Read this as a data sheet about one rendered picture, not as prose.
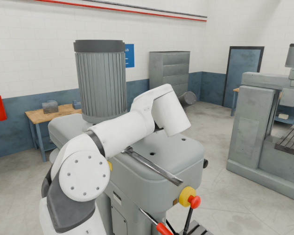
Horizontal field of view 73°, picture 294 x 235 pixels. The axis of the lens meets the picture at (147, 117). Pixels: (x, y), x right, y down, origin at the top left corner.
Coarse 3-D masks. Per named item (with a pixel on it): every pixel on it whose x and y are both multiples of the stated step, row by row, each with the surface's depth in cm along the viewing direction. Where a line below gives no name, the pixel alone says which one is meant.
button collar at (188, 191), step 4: (184, 188) 59; (188, 188) 59; (192, 188) 60; (184, 192) 58; (188, 192) 58; (192, 192) 60; (180, 196) 58; (184, 196) 58; (188, 196) 58; (180, 200) 58; (184, 200) 58; (184, 204) 58; (188, 204) 60
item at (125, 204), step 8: (112, 184) 72; (112, 192) 73; (120, 192) 68; (112, 200) 75; (120, 200) 69; (128, 200) 64; (120, 208) 71; (128, 208) 66; (136, 208) 63; (128, 216) 67; (136, 216) 64; (144, 216) 66
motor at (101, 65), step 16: (80, 48) 72; (96, 48) 71; (112, 48) 73; (80, 64) 75; (96, 64) 73; (112, 64) 75; (80, 80) 78; (96, 80) 75; (112, 80) 77; (80, 96) 82; (96, 96) 77; (112, 96) 79; (96, 112) 80; (112, 112) 80
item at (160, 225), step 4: (144, 212) 62; (148, 216) 60; (152, 220) 59; (156, 224) 57; (160, 224) 57; (156, 228) 57; (160, 228) 56; (164, 228) 55; (160, 232) 56; (164, 232) 55; (168, 232) 54
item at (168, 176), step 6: (126, 150) 59; (132, 150) 59; (132, 156) 57; (138, 156) 56; (144, 162) 53; (150, 162) 53; (150, 168) 51; (156, 168) 50; (162, 168) 51; (162, 174) 48; (168, 174) 48; (174, 180) 46; (180, 180) 46
